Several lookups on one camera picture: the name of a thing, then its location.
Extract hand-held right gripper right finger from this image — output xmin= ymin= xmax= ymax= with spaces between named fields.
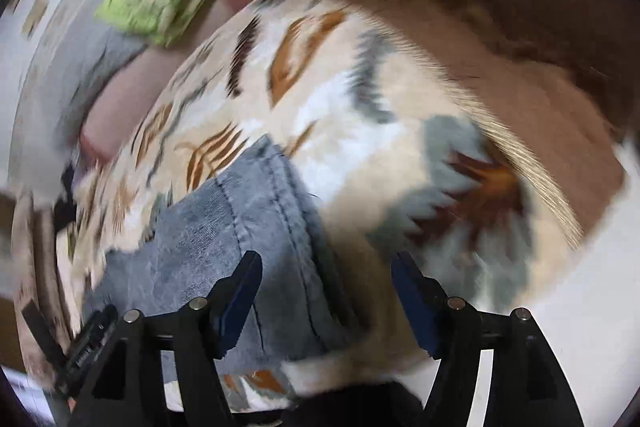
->
xmin=391 ymin=251 xmax=586 ymax=427

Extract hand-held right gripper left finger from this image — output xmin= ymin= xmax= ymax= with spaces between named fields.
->
xmin=67 ymin=251 xmax=263 ymax=427

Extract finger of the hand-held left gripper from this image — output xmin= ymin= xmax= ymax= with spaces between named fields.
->
xmin=67 ymin=304 xmax=121 ymax=375
xmin=20 ymin=299 xmax=68 ymax=373

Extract blue denim pants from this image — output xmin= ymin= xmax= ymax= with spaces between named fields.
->
xmin=82 ymin=134 xmax=363 ymax=383

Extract striped beige rolled mat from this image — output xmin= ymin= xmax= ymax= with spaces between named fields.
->
xmin=10 ymin=197 xmax=36 ymax=308
xmin=35 ymin=202 xmax=68 ymax=343

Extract dark cloth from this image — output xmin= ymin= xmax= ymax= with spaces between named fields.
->
xmin=52 ymin=162 xmax=88 ymax=230

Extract leaf-print fleece blanket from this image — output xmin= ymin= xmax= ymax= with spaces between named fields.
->
xmin=55 ymin=0 xmax=586 ymax=413

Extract grey quilted pillow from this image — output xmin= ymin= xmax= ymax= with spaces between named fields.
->
xmin=60 ymin=27 xmax=148 ymax=148

